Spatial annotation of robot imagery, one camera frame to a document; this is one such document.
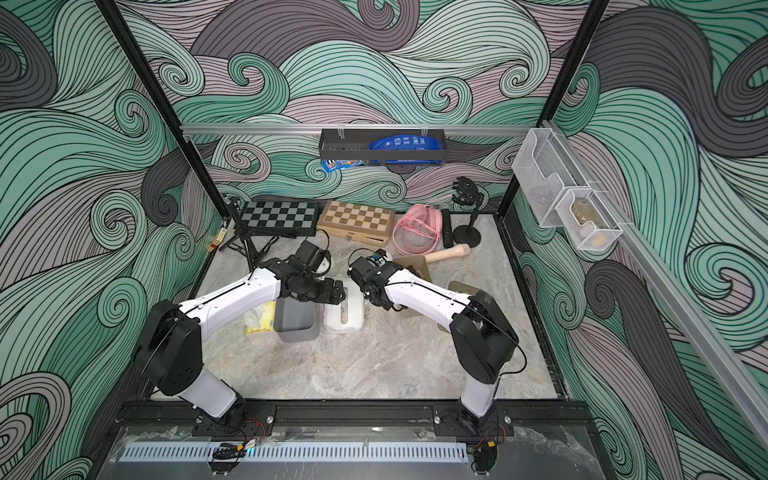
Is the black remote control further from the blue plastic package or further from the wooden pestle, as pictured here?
the blue plastic package

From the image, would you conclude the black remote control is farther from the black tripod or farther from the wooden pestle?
the black tripod

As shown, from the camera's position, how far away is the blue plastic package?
92cm

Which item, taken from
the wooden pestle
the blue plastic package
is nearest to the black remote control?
the wooden pestle
